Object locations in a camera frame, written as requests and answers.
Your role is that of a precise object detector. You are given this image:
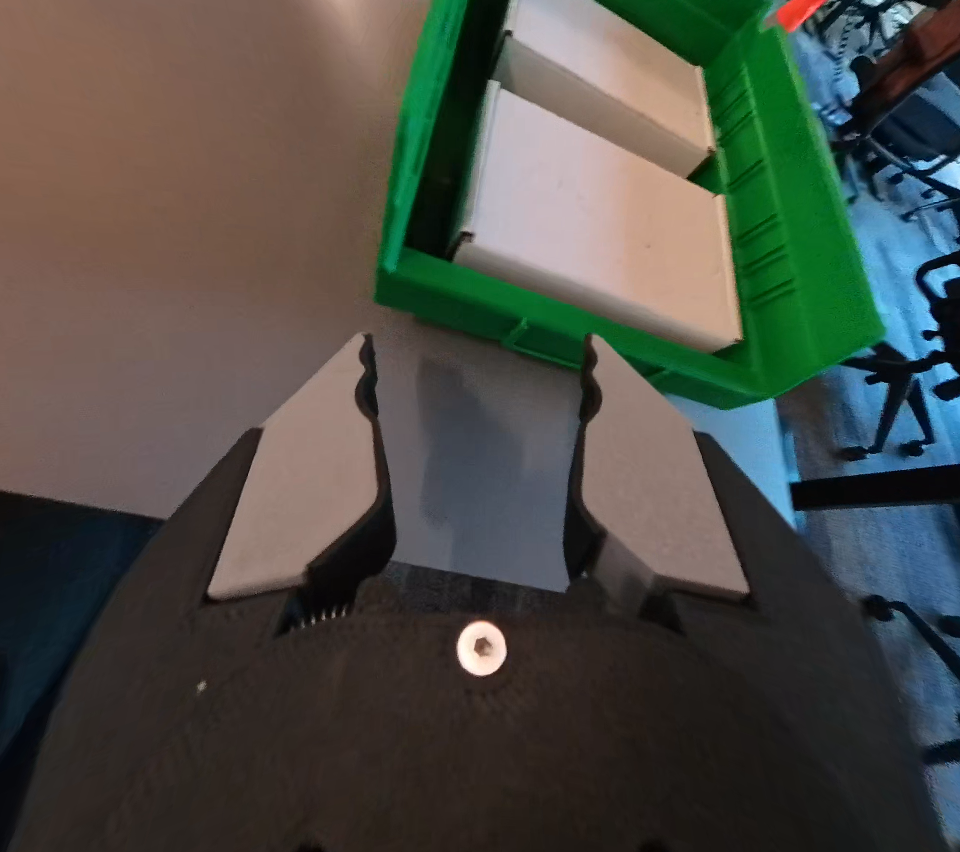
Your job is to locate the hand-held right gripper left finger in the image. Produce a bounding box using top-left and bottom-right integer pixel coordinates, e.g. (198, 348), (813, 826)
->
(206, 333), (397, 602)

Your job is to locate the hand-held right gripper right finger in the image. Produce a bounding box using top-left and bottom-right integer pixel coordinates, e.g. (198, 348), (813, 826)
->
(564, 333), (751, 613)

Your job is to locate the white cardboard box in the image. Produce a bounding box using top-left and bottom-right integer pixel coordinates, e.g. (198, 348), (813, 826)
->
(452, 80), (745, 353)
(491, 0), (720, 178)

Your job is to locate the green plastic bin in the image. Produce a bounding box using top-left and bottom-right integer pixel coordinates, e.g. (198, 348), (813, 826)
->
(375, 0), (886, 412)

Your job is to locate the black office chair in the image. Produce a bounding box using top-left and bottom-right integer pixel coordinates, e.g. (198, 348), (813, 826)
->
(825, 53), (960, 223)
(840, 252), (960, 463)

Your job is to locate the orange object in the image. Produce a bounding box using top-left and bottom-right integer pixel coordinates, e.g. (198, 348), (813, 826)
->
(776, 0), (837, 32)

